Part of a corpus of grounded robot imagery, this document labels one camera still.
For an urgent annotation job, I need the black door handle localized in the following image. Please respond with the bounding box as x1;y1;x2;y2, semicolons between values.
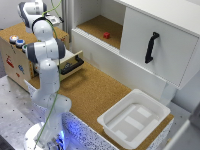
144;31;161;65

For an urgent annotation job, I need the black drawer handle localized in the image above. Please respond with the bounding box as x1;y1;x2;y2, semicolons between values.
59;54;85;75

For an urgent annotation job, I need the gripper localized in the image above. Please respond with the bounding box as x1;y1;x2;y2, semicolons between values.
47;13;65;26

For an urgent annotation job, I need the white cabinet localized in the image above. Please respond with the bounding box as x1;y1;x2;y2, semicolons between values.
71;0;200;108

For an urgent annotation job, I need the green cable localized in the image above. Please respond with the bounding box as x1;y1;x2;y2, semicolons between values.
33;0;65;150

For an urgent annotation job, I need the green button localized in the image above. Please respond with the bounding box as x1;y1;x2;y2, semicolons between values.
21;43;28;52

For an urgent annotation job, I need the wooden drawer box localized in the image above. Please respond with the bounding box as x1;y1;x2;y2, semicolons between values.
0;22;71;93

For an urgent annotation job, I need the wooden drawer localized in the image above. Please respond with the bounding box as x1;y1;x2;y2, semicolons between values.
57;49;85;82

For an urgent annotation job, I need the blue button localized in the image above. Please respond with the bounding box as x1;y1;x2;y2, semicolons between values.
15;38;26;48

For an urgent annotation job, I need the white plastic box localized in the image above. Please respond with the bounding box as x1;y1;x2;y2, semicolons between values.
96;88;172;150

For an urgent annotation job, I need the pink block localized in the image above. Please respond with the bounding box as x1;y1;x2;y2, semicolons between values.
102;31;111;40

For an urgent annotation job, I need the red button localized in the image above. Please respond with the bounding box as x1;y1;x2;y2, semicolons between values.
8;34;19;44

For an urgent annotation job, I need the white sliding door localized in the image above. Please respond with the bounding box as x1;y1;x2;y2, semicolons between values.
118;6;200;90

